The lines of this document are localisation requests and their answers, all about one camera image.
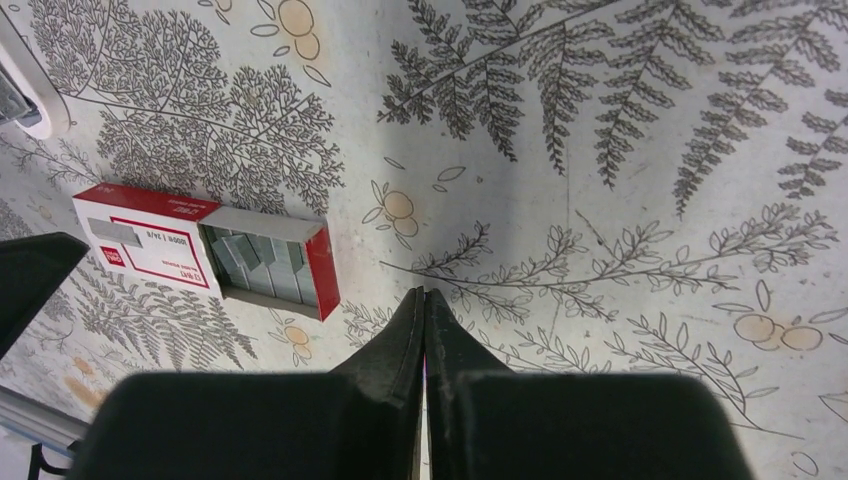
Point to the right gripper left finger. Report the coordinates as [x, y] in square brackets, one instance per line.
[360, 420]

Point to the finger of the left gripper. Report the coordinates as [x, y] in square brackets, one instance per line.
[32, 269]

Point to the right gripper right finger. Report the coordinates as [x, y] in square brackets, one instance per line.
[489, 422]

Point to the pink stapler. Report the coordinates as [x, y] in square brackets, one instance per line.
[29, 100]

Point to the grey staple strip box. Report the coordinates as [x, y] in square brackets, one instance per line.
[261, 254]

